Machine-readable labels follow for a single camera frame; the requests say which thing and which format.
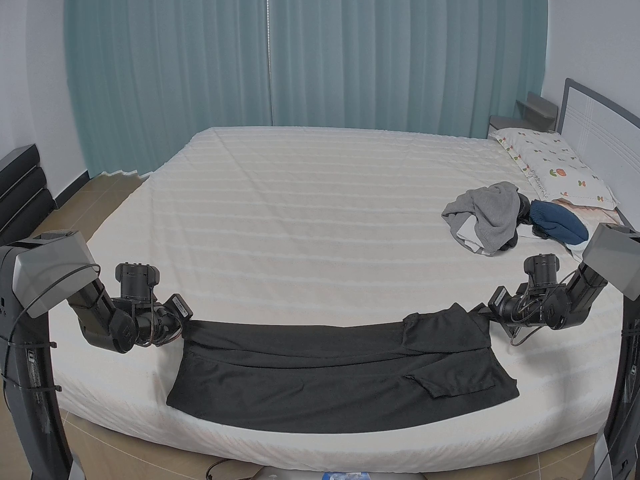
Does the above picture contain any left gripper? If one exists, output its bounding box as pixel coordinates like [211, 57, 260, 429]
[150, 293, 195, 341]

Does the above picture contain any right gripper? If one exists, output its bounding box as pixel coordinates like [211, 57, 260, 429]
[489, 287, 532, 327]

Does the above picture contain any black T-shirt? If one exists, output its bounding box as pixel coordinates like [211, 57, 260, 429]
[166, 303, 521, 431]

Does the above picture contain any bed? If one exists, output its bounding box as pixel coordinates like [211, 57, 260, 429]
[47, 78, 640, 474]

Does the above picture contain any dark blue garment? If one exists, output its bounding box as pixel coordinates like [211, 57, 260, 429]
[529, 199, 588, 245]

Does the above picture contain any black garment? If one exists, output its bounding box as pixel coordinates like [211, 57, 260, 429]
[500, 193, 533, 254]

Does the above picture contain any grey knitted garment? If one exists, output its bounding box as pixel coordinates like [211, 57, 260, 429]
[441, 181, 521, 255]

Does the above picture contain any white printed pillow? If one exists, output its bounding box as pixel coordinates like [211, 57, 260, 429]
[490, 127, 618, 211]

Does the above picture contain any black chest of drawers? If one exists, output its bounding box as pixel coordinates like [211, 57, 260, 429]
[0, 143, 55, 245]

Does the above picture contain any grey bedside table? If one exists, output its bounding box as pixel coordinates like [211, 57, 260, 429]
[489, 92, 558, 139]

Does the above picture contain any blue-green curtain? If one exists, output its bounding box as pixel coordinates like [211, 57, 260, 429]
[64, 0, 273, 176]
[269, 0, 548, 139]

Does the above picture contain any black cable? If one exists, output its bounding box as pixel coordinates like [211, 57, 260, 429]
[6, 263, 102, 350]
[132, 325, 184, 350]
[510, 320, 547, 347]
[207, 458, 237, 480]

